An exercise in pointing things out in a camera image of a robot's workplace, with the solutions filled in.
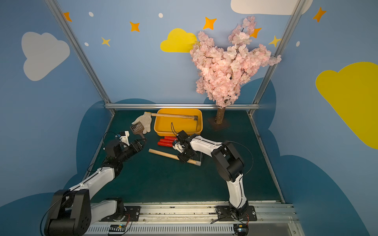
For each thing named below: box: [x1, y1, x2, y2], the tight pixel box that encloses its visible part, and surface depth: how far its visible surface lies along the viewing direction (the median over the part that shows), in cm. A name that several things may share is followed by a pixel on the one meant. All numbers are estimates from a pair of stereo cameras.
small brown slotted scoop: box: [129, 121, 146, 140], surface depth 110 cm
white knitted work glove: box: [131, 111, 153, 135], surface depth 117 cm
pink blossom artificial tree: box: [190, 15, 282, 125], surface depth 72 cm
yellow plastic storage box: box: [153, 108, 203, 137], surface depth 116 cm
